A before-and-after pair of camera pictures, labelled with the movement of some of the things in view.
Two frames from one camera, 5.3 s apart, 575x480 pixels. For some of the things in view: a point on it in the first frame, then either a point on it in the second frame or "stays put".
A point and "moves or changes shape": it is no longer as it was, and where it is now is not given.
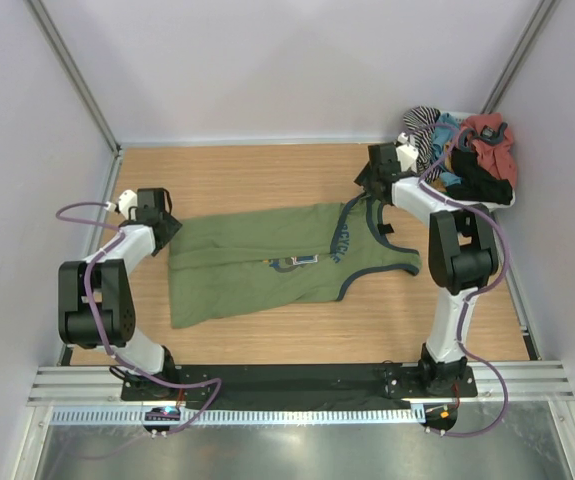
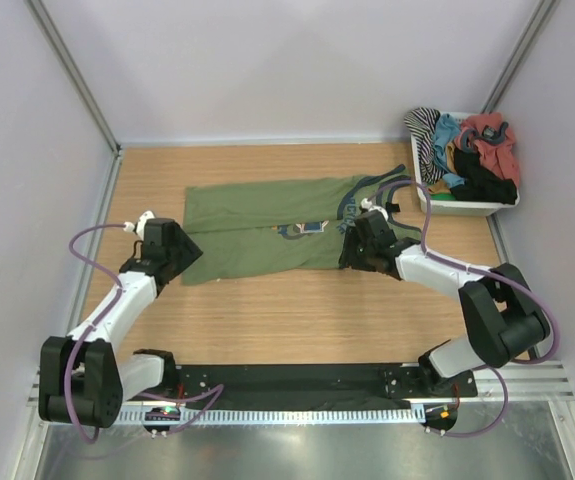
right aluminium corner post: [518, 57] stays put
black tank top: [477, 185] stays put
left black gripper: [172, 227] to [189, 252]
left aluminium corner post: [74, 69] stays put
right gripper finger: [373, 177] to [353, 252]
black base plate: [298, 382] stays put
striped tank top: [420, 122] stays put
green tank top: [257, 260] moves or changes shape
